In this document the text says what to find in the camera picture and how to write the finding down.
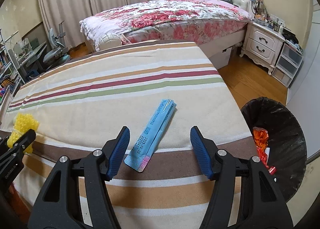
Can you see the yellow foam net roll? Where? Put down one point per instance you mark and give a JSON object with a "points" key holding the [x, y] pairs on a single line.
{"points": [[23, 122]]}

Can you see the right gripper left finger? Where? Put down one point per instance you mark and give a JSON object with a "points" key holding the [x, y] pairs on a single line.
{"points": [[58, 204]]}

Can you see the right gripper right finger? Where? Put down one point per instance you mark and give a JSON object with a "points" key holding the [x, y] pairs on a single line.
{"points": [[262, 204]]}

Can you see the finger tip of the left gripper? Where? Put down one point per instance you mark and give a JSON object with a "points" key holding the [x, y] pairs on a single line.
{"points": [[11, 158]]}

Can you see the floral bed with quilt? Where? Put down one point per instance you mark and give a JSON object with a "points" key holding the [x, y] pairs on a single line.
{"points": [[199, 21]]}

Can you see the grey office chair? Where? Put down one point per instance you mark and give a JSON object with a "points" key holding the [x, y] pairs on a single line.
{"points": [[59, 54]]}

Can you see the white wardrobe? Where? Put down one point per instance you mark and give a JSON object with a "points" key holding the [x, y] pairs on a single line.
{"points": [[303, 94]]}

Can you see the black trash bin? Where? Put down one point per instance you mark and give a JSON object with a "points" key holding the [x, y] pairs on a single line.
{"points": [[288, 152]]}

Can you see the plastic drawer unit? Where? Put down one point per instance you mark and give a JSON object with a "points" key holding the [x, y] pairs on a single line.
{"points": [[288, 63]]}

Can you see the red crumpled plastic bag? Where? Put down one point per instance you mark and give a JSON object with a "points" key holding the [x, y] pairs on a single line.
{"points": [[260, 137]]}

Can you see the blue packet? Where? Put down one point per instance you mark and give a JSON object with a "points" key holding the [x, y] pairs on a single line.
{"points": [[146, 144]]}

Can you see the cluttered desk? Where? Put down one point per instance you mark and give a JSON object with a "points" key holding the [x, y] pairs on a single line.
{"points": [[29, 59]]}

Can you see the white nightstand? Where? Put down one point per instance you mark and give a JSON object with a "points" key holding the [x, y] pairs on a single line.
{"points": [[262, 45]]}

